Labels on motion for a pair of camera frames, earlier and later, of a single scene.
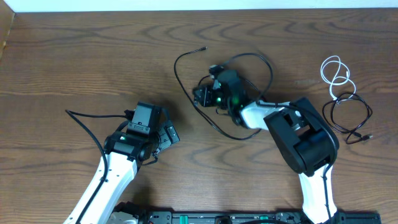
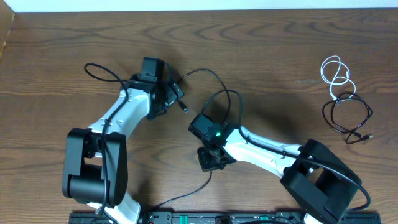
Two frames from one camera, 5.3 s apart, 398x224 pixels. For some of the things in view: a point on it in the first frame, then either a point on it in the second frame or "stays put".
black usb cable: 354,137 stays put
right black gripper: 206,93 -> 206,164
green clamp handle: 183,219 stays put
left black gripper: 167,139 -> 173,96
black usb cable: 225,65 -> 185,109
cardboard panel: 7,18 stays put
